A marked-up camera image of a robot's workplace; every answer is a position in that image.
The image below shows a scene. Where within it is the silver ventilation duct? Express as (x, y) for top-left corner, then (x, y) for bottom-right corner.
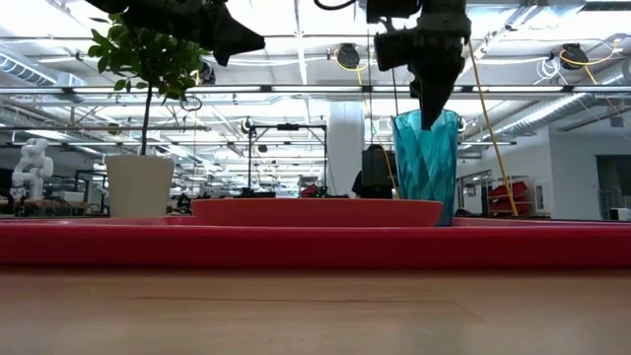
(0, 51), (88, 103)
(492, 61), (631, 140)

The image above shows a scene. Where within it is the coral plastic plate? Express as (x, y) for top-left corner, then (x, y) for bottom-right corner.
(190, 197), (445, 228)

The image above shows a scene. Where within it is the red plastic tray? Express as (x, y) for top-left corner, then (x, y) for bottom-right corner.
(0, 215), (631, 270)

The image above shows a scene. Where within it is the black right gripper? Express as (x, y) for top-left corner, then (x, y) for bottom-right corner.
(408, 0), (472, 131)

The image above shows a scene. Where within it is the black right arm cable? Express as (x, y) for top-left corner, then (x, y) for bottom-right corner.
(314, 0), (357, 11)

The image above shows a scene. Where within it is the black hanging cable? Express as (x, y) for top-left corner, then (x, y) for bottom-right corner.
(390, 68), (401, 117)
(366, 22), (375, 149)

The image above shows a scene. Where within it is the thin yellow hanging cable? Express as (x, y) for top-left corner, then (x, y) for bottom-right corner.
(356, 67), (398, 196)

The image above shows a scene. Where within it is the teal faceted plastic cup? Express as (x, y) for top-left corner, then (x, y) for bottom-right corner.
(391, 108), (462, 227)

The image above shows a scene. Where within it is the white building column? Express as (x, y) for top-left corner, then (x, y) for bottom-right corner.
(327, 102), (366, 198)

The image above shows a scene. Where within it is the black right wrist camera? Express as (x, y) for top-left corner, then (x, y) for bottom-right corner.
(373, 30), (421, 73)

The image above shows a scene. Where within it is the yellow reel cable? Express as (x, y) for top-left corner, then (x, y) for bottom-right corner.
(559, 38), (631, 127)

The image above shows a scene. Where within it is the cluttered workbench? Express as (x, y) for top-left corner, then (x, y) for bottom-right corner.
(0, 196), (107, 218)

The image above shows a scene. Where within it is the black gantry frame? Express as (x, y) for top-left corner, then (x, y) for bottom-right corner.
(247, 122), (329, 198)

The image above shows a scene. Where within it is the white plant pot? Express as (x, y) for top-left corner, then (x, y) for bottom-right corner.
(105, 155), (176, 219)

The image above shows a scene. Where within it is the small green potted tree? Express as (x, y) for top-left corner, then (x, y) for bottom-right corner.
(87, 12), (212, 157)

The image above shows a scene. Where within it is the long ceiling light bar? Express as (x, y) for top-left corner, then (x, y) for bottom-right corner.
(0, 84), (631, 96)

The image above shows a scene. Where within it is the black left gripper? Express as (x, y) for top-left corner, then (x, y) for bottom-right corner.
(122, 0), (266, 68)

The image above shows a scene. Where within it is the person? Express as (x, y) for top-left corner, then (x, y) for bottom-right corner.
(351, 144), (395, 199)

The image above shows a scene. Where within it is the white coiled cable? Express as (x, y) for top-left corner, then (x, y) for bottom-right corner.
(535, 57), (568, 86)

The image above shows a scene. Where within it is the red storage bin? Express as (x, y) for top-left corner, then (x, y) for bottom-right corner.
(492, 196), (534, 215)
(488, 180), (529, 199)

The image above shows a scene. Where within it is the thick yellow hanging cable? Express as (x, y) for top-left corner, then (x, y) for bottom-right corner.
(465, 41), (520, 217)

